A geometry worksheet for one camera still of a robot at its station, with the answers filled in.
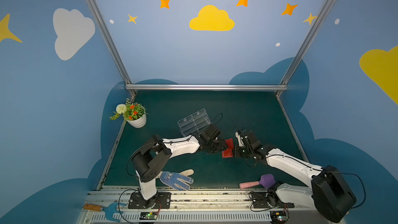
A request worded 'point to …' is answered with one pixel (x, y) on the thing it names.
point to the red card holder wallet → (228, 153)
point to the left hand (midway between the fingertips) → (229, 148)
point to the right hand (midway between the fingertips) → (234, 148)
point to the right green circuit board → (278, 217)
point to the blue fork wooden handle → (110, 210)
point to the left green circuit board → (148, 215)
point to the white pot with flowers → (134, 113)
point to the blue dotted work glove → (179, 181)
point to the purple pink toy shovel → (266, 180)
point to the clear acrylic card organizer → (195, 123)
